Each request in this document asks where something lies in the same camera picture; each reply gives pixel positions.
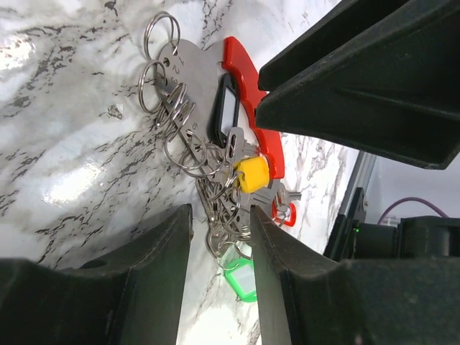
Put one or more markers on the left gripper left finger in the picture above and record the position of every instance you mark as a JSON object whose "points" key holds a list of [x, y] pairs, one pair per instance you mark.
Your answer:
{"points": [[132, 295]]}

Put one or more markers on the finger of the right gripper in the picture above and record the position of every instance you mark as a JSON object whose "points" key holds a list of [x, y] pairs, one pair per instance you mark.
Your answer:
{"points": [[392, 94], [347, 20]]}

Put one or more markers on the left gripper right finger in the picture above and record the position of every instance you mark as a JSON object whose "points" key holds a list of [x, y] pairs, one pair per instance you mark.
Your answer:
{"points": [[306, 298]]}

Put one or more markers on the metal key organizer red handle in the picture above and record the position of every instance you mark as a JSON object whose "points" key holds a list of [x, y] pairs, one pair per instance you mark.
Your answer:
{"points": [[178, 85]]}

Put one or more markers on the green key tag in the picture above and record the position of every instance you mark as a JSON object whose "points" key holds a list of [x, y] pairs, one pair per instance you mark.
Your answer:
{"points": [[241, 277]]}

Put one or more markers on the red key tag on organizer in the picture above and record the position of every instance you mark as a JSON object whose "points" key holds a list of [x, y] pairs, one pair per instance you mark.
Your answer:
{"points": [[284, 214]]}

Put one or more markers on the yellow key cap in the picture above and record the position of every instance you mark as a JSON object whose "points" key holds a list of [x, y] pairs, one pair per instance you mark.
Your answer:
{"points": [[253, 174]]}

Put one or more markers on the black key tag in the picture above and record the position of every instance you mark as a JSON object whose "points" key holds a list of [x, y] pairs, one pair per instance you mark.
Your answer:
{"points": [[225, 110]]}

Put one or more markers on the aluminium rail frame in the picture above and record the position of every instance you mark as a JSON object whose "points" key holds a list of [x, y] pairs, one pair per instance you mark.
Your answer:
{"points": [[360, 178]]}

